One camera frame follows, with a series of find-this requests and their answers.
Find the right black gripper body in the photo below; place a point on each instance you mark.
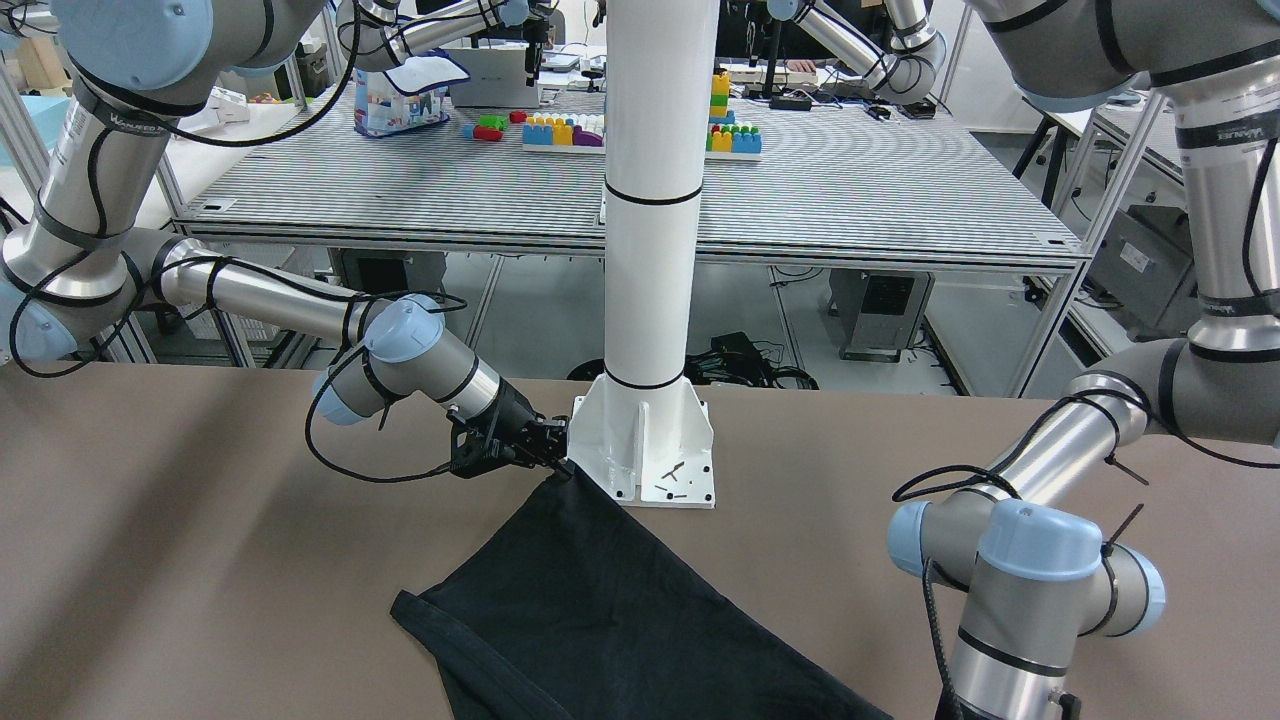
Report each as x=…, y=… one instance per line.
x=513, y=410

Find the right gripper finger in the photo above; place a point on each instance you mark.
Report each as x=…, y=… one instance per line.
x=561, y=467

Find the black graphic t-shirt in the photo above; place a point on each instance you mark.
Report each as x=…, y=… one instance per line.
x=573, y=610

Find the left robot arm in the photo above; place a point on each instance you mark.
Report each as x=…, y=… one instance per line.
x=1036, y=577

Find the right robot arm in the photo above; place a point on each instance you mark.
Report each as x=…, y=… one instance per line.
x=82, y=263

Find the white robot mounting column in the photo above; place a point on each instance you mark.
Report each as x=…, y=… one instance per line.
x=641, y=432

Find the grey control box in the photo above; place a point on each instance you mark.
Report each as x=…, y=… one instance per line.
x=879, y=311
x=388, y=271

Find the colourful toy block set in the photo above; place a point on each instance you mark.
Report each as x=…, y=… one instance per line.
x=723, y=137

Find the blue patterned pouch bag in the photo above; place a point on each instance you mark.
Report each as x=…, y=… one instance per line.
x=407, y=97

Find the striped metal work table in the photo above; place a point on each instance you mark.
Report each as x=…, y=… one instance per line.
x=833, y=188

